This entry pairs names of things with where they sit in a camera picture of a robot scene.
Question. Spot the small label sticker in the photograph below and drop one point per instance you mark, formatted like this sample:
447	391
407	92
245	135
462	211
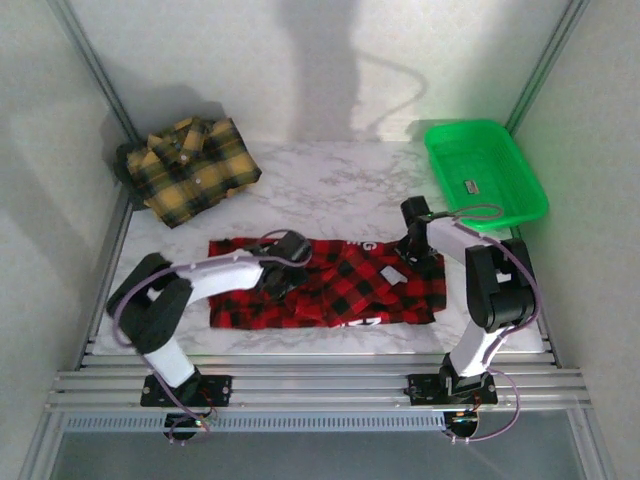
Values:
470	187

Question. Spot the yellow black plaid shirt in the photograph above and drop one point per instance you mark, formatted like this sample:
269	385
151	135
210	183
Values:
195	170

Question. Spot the aluminium frame rail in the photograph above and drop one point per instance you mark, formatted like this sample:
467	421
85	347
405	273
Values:
320	385

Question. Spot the aluminium frame post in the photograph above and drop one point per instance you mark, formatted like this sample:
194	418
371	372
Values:
95	70
545	55

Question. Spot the aluminium frame leg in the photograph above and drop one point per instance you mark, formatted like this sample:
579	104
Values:
42	445
592	445

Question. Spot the red black plaid shirt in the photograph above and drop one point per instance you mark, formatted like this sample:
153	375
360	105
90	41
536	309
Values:
360	295

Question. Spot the black control board with LED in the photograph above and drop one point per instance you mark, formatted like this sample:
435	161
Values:
462	424
187	424

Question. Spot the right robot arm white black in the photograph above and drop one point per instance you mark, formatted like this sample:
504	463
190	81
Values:
475	350

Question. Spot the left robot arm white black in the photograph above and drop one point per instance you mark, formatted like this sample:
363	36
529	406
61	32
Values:
220	275

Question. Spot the green plastic basket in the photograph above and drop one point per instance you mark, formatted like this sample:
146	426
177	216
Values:
520	200

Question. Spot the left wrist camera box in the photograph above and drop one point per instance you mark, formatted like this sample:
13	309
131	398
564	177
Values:
294	248

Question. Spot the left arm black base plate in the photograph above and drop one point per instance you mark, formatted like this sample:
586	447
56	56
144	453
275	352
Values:
215	390

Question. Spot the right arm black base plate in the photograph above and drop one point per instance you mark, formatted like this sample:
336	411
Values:
425	390

